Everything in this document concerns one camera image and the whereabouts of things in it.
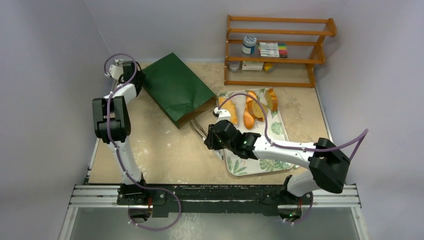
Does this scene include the metal tongs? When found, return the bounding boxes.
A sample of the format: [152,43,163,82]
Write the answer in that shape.
[189,119,225,161]

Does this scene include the yellow fake bread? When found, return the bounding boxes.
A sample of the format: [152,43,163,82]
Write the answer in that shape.
[218,96,238,125]

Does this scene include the fake baguette bread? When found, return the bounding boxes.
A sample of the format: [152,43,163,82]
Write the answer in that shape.
[243,96,255,130]

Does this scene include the brown speckled bread slice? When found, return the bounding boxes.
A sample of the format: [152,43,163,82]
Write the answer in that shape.
[250,100,268,122]

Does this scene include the green paper bag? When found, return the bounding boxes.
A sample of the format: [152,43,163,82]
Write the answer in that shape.
[142,53,217,129]

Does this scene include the orange fake bread slice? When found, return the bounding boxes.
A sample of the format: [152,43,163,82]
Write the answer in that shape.
[264,88,278,112]

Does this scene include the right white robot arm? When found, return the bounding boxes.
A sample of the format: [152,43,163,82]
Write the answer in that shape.
[204,120,351,204]

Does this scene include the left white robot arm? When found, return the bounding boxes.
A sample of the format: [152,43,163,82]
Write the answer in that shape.
[92,60,149,205]

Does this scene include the small grey jar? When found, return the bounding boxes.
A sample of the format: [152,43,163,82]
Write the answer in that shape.
[228,61,240,72]

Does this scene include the white small box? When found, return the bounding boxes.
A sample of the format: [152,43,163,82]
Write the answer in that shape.
[241,61,264,71]

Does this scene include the small yellow object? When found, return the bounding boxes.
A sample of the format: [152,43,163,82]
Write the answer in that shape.
[263,62,274,73]

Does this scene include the white jar blue lid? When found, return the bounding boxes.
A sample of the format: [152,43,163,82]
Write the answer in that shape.
[241,35,257,55]

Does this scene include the coloured marker set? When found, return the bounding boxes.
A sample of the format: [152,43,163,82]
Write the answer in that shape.
[258,42,288,58]

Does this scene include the orange wooden shelf rack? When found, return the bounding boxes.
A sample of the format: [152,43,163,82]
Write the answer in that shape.
[223,15,338,88]

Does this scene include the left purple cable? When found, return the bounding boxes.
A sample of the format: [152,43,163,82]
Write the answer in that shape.
[103,53,182,232]

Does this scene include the purple cable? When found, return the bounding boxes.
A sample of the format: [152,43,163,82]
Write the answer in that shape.
[103,53,182,232]
[216,92,370,226]

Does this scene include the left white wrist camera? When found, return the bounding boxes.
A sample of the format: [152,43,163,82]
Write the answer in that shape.
[105,64,124,80]

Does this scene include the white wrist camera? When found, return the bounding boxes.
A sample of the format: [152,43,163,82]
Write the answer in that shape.
[105,64,124,80]
[213,107,231,123]

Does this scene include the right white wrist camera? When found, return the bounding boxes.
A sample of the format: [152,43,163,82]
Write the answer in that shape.
[213,107,231,123]

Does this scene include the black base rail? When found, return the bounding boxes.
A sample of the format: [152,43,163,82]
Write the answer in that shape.
[116,184,313,219]

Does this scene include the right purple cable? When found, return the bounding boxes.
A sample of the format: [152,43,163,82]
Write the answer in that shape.
[216,92,370,226]

